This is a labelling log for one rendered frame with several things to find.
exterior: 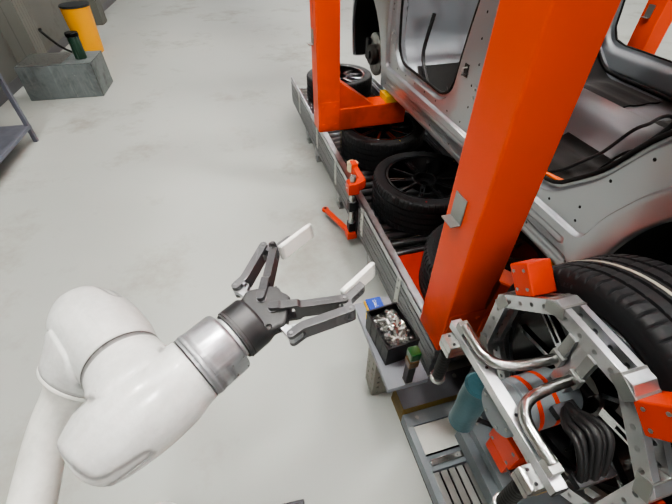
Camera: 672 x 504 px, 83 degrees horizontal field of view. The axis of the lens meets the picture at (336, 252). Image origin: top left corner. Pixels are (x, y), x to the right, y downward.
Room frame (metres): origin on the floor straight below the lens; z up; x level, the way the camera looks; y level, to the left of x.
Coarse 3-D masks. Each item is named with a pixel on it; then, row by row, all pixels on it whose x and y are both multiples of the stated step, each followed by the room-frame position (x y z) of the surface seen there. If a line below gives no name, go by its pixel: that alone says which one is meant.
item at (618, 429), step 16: (528, 320) 0.73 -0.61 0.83; (544, 320) 0.67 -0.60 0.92; (512, 336) 0.71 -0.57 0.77; (528, 336) 0.68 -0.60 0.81; (544, 336) 0.73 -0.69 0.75; (560, 336) 0.61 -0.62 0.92; (512, 352) 0.68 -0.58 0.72; (528, 352) 0.69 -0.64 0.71; (544, 352) 0.62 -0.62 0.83; (608, 384) 0.47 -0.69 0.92; (592, 400) 0.48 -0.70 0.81; (608, 400) 0.43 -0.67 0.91; (608, 416) 0.41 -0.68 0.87; (544, 432) 0.47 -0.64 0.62; (560, 432) 0.47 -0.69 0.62; (624, 432) 0.36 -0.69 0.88; (560, 448) 0.42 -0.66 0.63; (624, 448) 0.41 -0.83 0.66; (624, 464) 0.36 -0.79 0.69; (608, 480) 0.31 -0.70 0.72; (624, 480) 0.30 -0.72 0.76
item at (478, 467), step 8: (456, 432) 0.66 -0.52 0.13; (464, 440) 0.61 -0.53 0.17; (472, 440) 0.62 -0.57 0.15; (464, 448) 0.59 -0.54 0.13; (472, 448) 0.59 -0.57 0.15; (472, 456) 0.55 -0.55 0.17; (480, 456) 0.56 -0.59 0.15; (472, 464) 0.53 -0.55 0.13; (480, 464) 0.53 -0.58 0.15; (472, 472) 0.51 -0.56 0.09; (480, 472) 0.49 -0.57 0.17; (488, 472) 0.50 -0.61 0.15; (480, 480) 0.47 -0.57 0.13; (488, 480) 0.47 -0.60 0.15; (480, 488) 0.45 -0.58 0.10; (488, 488) 0.44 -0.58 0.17; (496, 488) 0.44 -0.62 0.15; (488, 496) 0.42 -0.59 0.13
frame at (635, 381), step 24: (504, 312) 0.69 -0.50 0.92; (552, 312) 0.57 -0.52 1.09; (576, 312) 0.55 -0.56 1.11; (480, 336) 0.72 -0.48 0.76; (504, 336) 0.71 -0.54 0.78; (576, 336) 0.49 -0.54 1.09; (600, 336) 0.49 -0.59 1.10; (600, 360) 0.43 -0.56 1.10; (624, 360) 0.42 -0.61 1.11; (624, 384) 0.37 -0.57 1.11; (648, 384) 0.37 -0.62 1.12; (624, 408) 0.34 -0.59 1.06; (648, 456) 0.27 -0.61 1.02; (648, 480) 0.24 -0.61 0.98
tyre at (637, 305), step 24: (576, 264) 0.71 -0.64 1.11; (600, 264) 0.69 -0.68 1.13; (624, 264) 0.68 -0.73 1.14; (648, 264) 0.66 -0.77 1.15; (576, 288) 0.62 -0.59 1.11; (600, 288) 0.58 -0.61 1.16; (624, 288) 0.57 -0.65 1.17; (648, 288) 0.56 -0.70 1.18; (600, 312) 0.55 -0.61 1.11; (624, 312) 0.51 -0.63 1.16; (648, 312) 0.50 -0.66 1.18; (624, 336) 0.48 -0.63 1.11; (648, 336) 0.45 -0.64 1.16; (648, 360) 0.42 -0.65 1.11
